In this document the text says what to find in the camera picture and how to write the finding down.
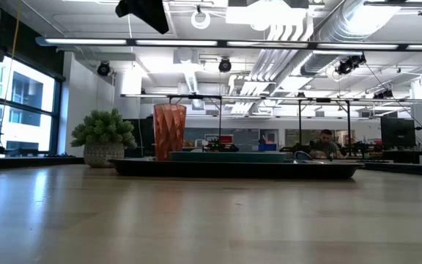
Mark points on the black background robot arm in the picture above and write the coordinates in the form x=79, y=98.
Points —
x=220, y=147

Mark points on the green artificial plant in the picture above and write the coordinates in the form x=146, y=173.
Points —
x=103, y=128

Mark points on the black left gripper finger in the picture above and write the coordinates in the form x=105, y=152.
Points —
x=122, y=8
x=150, y=14

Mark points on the red box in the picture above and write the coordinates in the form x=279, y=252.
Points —
x=226, y=139

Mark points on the black computer monitor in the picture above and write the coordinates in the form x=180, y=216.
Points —
x=143, y=135
x=398, y=132

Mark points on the red faceted plastic cup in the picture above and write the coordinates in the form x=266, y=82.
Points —
x=169, y=132

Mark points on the black overhead light rail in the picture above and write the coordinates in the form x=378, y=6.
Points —
x=181, y=43

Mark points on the blue box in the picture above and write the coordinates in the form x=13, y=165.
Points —
x=267, y=147

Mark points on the black ceiling camera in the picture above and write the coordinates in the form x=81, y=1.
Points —
x=225, y=65
x=103, y=69
x=350, y=64

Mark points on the silver ventilation duct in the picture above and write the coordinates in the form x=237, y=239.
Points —
x=343, y=29

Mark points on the large glass window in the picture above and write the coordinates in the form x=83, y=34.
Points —
x=24, y=106

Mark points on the grey woven plant pot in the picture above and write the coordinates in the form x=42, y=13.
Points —
x=103, y=155

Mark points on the dark neighbouring table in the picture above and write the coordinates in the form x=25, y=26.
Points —
x=405, y=168

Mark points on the black serving tray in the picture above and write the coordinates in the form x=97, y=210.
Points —
x=233, y=170

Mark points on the black metal frame stand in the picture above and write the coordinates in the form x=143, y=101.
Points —
x=324, y=99
x=194, y=97

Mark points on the teal round plate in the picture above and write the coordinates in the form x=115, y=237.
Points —
x=229, y=157

